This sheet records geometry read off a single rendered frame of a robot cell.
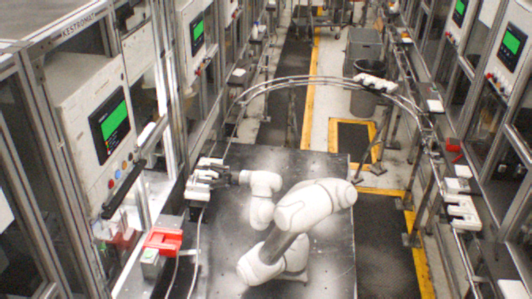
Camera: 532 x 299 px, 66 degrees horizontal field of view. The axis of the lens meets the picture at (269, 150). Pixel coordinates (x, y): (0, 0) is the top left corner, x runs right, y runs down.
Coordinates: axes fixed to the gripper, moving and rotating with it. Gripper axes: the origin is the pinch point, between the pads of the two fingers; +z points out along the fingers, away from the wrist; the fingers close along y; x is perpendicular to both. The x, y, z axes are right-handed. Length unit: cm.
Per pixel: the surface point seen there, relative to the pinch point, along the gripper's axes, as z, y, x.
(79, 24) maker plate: 21, 88, 42
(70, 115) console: 20, 66, 60
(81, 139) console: 20, 56, 58
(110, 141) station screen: 18, 47, 45
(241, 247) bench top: -22.0, -44.4, 6.0
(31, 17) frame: 39, 88, 40
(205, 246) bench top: -1.8, -44.4, 8.1
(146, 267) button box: 11, -13, 51
